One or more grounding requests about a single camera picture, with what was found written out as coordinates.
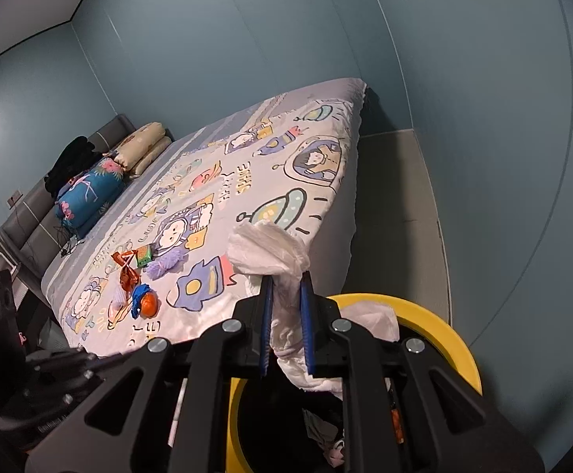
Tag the blue floral folded quilt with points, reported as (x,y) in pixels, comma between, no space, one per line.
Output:
(81,204)

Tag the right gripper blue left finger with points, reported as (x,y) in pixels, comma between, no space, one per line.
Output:
(267,315)

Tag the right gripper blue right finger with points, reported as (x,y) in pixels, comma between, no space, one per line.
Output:
(306,296)

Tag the wall power outlet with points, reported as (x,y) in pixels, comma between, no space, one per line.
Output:
(14,198)

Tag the grey upholstered headboard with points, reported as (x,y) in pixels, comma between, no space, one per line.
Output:
(32,232)

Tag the small lavender foam net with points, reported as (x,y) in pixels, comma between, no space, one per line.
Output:
(162,264)

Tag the black clothing on quilt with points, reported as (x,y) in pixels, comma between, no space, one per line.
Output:
(77,157)

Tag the yellow rim trash bin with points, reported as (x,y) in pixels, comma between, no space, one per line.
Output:
(411,316)

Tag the green snack packet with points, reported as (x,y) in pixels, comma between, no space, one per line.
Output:
(144,255)

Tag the orange peel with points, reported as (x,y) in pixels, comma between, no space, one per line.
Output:
(148,305)

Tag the cartoon print bed sheet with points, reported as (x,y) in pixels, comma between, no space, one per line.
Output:
(290,160)

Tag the beige folded quilt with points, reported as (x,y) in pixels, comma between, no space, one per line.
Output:
(139,150)

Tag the white tissue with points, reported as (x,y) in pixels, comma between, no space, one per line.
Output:
(264,249)

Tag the orange snack wrapper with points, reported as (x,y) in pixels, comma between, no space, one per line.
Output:
(129,277)

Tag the blue paper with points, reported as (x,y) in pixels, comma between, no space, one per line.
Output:
(136,299)

